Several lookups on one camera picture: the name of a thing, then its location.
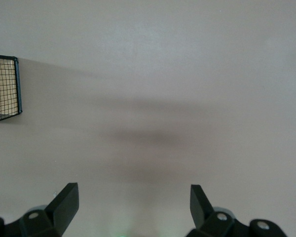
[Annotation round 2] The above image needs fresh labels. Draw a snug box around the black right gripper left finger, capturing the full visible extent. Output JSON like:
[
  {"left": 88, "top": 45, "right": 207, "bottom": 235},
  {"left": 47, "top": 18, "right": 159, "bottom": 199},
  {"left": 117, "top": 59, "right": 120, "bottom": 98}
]
[{"left": 0, "top": 182, "right": 79, "bottom": 237}]

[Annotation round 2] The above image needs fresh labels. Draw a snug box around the black wire mesh rack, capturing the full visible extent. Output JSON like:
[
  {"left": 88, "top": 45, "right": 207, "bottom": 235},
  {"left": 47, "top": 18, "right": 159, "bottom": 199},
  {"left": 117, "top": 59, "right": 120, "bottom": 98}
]
[{"left": 0, "top": 53, "right": 23, "bottom": 125}]

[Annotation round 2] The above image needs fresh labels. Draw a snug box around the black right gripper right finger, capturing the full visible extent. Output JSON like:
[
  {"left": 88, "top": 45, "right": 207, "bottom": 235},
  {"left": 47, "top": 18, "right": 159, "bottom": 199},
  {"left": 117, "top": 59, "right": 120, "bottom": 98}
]
[{"left": 186, "top": 184, "right": 287, "bottom": 237}]

